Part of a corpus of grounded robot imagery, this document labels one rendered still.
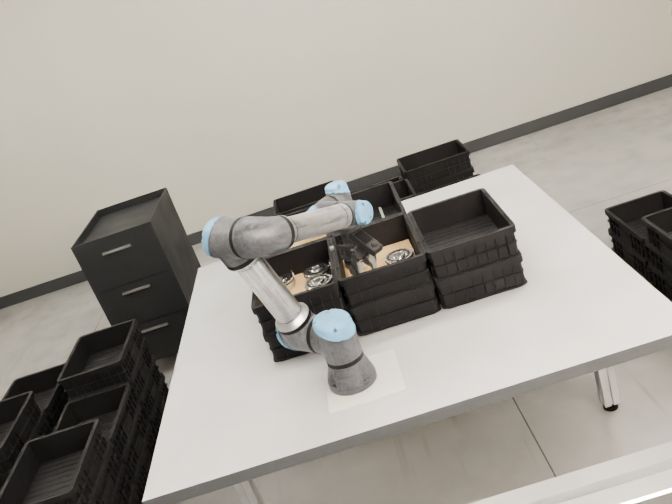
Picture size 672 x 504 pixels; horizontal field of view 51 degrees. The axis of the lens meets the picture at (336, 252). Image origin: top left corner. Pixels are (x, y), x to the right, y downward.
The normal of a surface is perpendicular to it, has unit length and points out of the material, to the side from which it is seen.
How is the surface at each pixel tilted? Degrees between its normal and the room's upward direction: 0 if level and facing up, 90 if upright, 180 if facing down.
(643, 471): 90
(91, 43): 90
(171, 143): 90
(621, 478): 90
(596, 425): 0
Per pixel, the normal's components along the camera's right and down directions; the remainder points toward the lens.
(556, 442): -0.30, -0.87
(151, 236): 0.08, 0.39
